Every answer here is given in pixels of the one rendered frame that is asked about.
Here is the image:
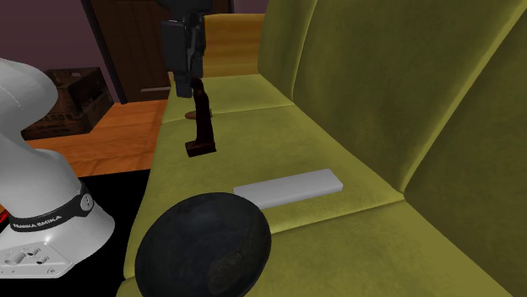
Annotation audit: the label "dark wooden door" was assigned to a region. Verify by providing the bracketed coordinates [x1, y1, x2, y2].
[80, 0, 236, 105]

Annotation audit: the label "dark wooden crate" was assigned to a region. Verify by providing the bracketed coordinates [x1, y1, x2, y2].
[20, 66, 115, 141]

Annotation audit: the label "olive green sofa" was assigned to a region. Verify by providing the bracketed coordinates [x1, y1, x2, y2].
[115, 0, 527, 297]

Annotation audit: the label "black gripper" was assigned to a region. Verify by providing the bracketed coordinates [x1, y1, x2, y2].
[155, 0, 211, 100]

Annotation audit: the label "black bowl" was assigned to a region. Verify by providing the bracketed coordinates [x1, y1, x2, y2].
[133, 192, 273, 297]

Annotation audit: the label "small brown round object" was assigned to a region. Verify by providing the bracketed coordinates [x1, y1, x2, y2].
[184, 110, 214, 122]

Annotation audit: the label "dark brown tall figure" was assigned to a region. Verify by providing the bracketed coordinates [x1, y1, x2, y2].
[185, 78, 218, 159]

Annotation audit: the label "black robot stand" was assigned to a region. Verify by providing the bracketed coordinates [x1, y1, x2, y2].
[0, 168, 152, 297]

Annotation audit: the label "grey flat rectangular box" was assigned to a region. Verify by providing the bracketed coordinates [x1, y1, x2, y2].
[232, 168, 345, 210]

